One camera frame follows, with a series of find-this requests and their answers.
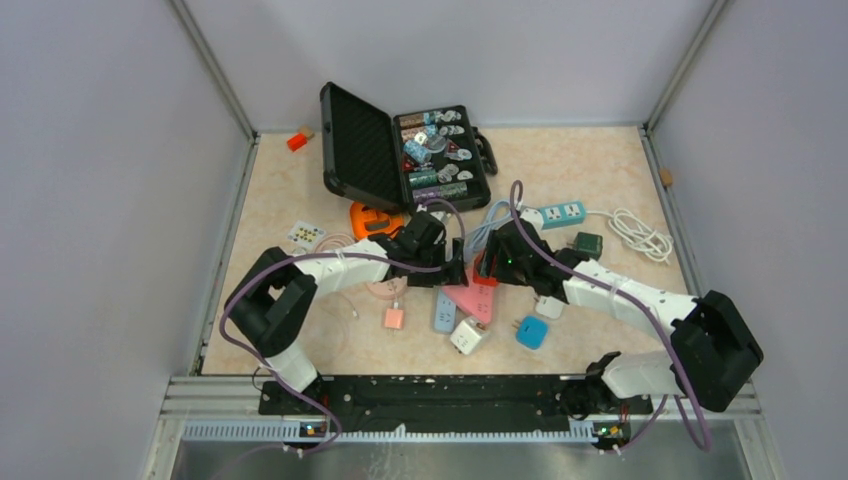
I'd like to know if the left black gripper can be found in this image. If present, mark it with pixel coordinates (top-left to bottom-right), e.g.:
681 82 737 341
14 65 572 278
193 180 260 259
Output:
406 239 464 290

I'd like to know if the red cube plug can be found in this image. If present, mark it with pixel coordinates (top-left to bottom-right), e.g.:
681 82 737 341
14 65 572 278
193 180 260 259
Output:
471 254 499 287

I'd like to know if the pink triangular power socket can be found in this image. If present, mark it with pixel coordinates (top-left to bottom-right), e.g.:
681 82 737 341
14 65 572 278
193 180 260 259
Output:
441 267 496 325

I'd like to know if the light blue power strip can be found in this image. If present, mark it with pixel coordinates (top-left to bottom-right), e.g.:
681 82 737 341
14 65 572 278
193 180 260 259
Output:
433 290 457 334

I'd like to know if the round pink power socket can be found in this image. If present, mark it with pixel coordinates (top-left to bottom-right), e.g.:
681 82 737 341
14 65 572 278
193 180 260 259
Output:
366 278 408 301

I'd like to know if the white cartoon plug adapter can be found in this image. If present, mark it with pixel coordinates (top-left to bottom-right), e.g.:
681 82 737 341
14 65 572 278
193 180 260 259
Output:
449 316 489 355

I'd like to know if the white charger plug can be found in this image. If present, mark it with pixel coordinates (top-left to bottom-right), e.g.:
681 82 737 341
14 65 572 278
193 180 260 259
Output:
534 296 565 320

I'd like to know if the small salmon charger plug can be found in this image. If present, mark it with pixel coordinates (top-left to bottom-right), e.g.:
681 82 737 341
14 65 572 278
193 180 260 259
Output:
383 301 405 332

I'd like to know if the blue charger plug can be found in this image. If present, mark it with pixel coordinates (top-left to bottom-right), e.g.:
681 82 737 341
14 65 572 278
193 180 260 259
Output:
513 315 549 350

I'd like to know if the dark green cube plug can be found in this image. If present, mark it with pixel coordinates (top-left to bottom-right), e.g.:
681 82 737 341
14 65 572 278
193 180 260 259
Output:
572 232 604 260

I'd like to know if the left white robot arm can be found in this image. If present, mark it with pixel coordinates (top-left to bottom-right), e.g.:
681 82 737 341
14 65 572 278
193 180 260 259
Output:
219 210 469 414

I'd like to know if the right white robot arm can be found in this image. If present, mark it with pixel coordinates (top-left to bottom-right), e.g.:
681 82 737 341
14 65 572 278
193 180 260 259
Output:
475 220 764 412

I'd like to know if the orange tape dispenser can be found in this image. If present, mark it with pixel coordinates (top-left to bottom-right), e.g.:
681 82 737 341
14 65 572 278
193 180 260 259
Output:
349 202 404 240

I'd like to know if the open black carrying case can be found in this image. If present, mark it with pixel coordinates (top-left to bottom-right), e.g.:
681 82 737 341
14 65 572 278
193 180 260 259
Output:
320 82 498 212

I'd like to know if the white multi-hole adapter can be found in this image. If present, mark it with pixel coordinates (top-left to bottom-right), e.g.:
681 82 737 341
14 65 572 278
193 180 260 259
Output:
286 220 327 250

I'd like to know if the red small block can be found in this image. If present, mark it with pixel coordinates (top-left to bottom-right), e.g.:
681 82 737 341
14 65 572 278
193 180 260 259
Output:
286 133 310 152

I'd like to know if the light blue coiled cable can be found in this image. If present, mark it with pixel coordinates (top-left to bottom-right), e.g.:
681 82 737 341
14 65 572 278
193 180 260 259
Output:
462 198 515 263

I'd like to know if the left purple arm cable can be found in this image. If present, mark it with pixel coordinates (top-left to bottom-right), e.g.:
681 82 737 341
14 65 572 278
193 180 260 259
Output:
218 197 466 458

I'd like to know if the pink coiled cable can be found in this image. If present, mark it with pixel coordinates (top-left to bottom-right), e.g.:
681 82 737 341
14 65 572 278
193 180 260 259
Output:
311 231 359 256

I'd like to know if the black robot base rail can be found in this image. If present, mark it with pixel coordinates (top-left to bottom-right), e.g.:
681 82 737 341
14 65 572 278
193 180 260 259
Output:
258 374 653 433

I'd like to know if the white coiled cable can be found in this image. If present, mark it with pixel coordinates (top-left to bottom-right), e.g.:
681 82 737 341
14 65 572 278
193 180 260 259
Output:
586 207 674 266

